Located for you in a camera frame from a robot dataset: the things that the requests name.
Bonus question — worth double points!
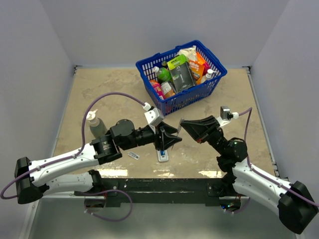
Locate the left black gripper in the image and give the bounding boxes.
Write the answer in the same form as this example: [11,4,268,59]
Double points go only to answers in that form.
[122,120,182,151]

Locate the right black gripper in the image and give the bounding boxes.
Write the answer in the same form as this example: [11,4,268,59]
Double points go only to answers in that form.
[180,115,227,156]

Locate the clear handled screwdriver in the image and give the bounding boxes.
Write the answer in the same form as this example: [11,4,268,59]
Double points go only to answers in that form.
[176,118,184,135]

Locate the white remote control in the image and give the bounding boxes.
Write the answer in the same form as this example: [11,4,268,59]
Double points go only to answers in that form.
[157,150,169,163]

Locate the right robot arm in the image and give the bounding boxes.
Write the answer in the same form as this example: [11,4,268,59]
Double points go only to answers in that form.
[180,116,319,235]

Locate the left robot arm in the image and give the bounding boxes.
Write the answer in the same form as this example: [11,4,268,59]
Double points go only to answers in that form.
[14,119,182,204]

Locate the brown labelled jar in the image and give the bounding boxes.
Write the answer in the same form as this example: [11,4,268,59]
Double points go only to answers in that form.
[160,81,176,99]

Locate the pink box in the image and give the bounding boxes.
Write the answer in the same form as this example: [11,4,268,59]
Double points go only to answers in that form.
[150,80,165,100]

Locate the white pump bottle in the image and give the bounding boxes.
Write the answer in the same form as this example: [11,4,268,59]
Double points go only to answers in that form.
[200,69,217,84]

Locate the blue plastic shopping basket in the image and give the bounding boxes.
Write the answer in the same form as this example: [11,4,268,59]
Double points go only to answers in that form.
[136,40,227,115]

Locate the green grey razor box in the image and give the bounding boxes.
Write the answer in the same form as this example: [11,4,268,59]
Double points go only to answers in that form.
[167,55,195,93]

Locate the orange razor pack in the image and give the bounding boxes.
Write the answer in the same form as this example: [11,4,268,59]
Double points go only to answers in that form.
[188,52,206,85]

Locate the dark green sauce bottle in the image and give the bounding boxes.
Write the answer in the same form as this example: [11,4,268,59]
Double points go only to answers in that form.
[86,110,107,138]

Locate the beige paper bag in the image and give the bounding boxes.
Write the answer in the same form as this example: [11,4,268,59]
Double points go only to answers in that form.
[177,45,197,61]

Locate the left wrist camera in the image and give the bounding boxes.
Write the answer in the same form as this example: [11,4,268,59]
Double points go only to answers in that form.
[143,103,164,127]

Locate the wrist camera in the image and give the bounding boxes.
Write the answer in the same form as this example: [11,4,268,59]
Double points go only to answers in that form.
[143,103,164,127]
[217,106,239,127]

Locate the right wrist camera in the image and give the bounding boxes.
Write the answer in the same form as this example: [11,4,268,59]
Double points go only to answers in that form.
[217,106,239,127]

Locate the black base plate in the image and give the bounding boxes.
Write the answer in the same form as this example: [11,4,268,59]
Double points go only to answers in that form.
[89,178,238,206]

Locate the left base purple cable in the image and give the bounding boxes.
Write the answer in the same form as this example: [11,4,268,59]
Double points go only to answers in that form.
[79,189,135,221]

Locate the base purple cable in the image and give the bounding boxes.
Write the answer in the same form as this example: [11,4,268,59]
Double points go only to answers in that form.
[79,189,135,221]
[223,196,252,214]

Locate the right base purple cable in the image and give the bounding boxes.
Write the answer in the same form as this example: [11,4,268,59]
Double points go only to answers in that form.
[223,196,252,214]

